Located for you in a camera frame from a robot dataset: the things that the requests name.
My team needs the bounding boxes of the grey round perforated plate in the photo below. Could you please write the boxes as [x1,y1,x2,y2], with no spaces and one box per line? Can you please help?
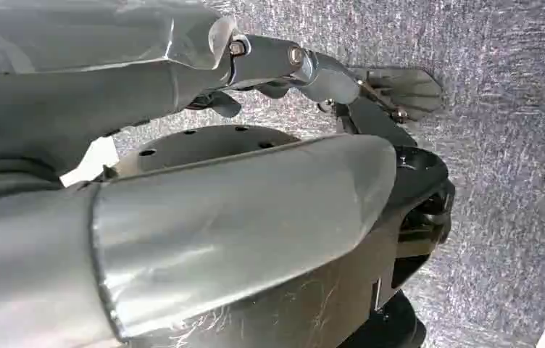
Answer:
[115,123,302,180]

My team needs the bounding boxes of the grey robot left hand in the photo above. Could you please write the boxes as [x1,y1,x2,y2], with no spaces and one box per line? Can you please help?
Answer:
[0,0,445,348]

